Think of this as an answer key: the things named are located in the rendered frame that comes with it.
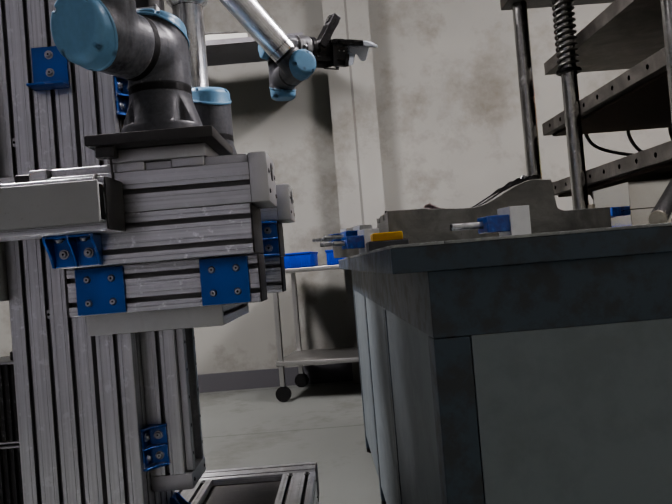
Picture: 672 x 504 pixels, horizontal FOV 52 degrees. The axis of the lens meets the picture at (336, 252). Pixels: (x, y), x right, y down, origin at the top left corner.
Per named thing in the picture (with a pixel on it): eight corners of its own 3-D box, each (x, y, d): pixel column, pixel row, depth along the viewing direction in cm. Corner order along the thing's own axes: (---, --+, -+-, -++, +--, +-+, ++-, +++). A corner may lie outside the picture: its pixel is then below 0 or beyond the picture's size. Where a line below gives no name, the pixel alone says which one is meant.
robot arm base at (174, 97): (111, 137, 122) (106, 82, 122) (136, 151, 137) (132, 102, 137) (195, 130, 121) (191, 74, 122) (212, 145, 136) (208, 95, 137)
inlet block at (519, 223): (458, 242, 112) (455, 210, 112) (447, 244, 117) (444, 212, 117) (532, 237, 115) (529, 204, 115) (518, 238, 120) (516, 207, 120)
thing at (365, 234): (324, 256, 149) (322, 231, 149) (318, 257, 153) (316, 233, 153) (381, 252, 152) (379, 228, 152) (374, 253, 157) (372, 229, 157)
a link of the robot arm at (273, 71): (279, 92, 194) (276, 53, 194) (266, 102, 204) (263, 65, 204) (305, 93, 197) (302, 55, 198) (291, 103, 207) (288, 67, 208)
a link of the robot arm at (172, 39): (205, 89, 132) (200, 20, 132) (158, 74, 120) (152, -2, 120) (157, 100, 137) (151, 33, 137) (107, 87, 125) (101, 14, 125)
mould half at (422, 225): (390, 251, 152) (385, 190, 152) (379, 253, 178) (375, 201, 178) (612, 233, 153) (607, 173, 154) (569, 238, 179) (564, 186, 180)
